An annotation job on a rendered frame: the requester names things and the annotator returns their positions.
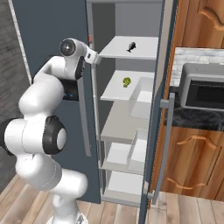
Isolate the dark blue appliance door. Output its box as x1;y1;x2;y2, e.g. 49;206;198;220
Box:
137;0;179;224
8;0;102;205

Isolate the grey freezer shelf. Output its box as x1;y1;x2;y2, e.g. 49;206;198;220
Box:
100;101;151;144

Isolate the wooden base cupboard door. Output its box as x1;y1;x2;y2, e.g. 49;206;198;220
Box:
153;125;224;202

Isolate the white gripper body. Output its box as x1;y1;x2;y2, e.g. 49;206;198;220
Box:
84;48;102;66

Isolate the black frozen fish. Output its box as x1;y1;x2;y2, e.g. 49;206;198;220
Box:
126;41;137;53

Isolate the grey fridge freezer cabinet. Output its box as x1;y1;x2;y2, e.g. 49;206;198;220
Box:
86;0;165;208

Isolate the grey door handle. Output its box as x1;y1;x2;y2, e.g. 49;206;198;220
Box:
146;92;177;206
76;77;92;158

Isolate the green broccoli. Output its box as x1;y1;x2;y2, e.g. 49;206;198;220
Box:
122;77;132;88

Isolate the wooden wall cupboard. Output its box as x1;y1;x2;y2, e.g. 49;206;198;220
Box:
174;0;224;49

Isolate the white freezer shelf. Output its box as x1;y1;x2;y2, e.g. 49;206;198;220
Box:
98;35;160;61
100;69;155;103

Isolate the translucent white door bin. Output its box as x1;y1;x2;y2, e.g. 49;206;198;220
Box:
127;128;149;173
129;76;155;121

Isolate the grey microwave oven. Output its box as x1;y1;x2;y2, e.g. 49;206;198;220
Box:
178;62;224;113

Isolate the white freezer drawer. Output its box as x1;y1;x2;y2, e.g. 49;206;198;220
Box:
106;142;132;166
107;170;144;196

